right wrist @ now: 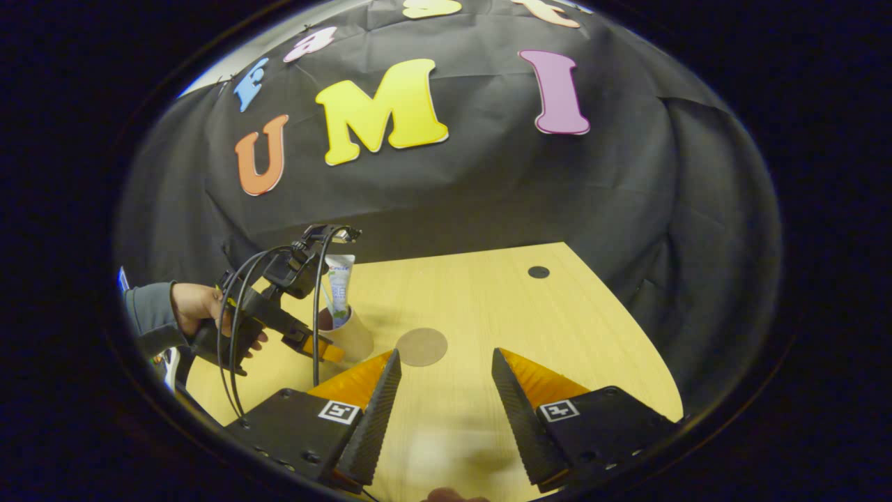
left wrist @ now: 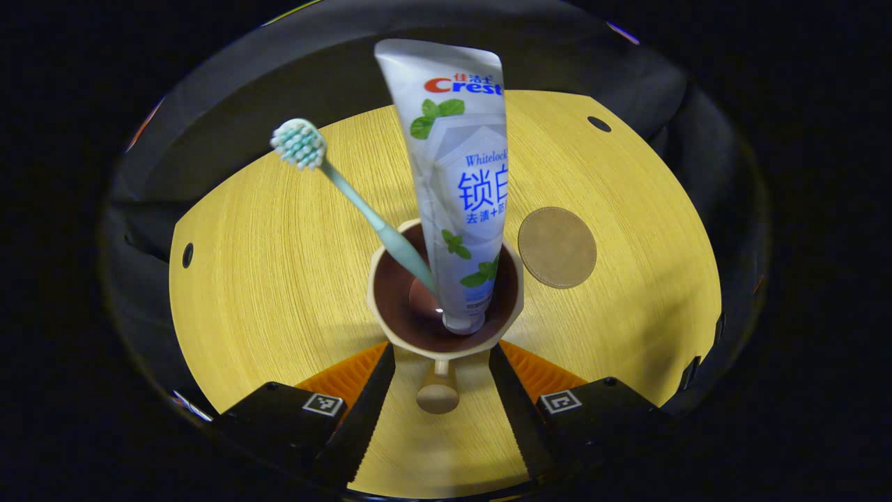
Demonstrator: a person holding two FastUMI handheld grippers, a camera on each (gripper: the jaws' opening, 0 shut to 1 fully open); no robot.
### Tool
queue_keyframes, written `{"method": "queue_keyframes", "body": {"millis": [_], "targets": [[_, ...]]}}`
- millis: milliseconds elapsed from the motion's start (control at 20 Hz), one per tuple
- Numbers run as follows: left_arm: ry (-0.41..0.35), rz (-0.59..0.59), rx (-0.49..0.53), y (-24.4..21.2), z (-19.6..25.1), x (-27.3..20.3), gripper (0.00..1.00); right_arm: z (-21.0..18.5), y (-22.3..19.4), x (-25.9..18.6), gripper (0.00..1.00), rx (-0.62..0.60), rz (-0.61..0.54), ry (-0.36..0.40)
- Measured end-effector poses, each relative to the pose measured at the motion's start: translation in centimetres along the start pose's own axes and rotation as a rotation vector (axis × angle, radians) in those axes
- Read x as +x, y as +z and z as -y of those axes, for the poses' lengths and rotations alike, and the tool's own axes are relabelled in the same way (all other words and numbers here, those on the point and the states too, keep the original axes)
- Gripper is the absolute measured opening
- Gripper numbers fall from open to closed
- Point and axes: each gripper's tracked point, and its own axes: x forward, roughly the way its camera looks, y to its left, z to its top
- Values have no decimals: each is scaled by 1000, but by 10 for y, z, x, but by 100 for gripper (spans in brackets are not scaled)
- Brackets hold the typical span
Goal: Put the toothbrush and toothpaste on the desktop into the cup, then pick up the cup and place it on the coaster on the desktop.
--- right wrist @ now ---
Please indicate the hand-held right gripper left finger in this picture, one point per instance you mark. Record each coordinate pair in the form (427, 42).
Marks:
(373, 425)

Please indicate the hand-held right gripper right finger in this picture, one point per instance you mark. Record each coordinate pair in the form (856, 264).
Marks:
(533, 432)

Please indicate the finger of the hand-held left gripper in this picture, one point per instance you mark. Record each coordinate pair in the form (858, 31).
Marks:
(306, 340)

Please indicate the white toothpaste tube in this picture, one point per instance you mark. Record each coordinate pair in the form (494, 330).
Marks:
(340, 286)

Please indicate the round brown coaster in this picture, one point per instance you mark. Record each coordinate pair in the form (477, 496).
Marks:
(421, 347)

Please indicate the light wooden desktop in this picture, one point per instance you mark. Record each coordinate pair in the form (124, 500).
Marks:
(488, 300)

